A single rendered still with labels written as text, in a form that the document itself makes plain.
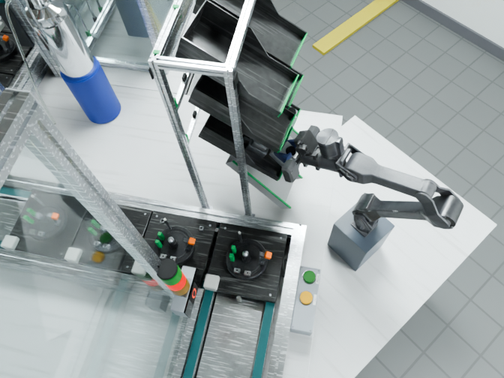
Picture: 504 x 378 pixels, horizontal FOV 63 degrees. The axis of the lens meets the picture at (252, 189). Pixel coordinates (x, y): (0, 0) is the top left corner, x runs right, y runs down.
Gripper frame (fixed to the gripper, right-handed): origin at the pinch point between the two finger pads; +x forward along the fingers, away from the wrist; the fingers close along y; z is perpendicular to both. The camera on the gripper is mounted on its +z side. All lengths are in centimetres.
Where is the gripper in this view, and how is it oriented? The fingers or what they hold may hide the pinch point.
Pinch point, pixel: (287, 150)
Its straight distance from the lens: 123.6
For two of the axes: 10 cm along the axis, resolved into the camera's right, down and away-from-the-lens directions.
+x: -8.0, -2.5, 5.4
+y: -5.3, 7.3, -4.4
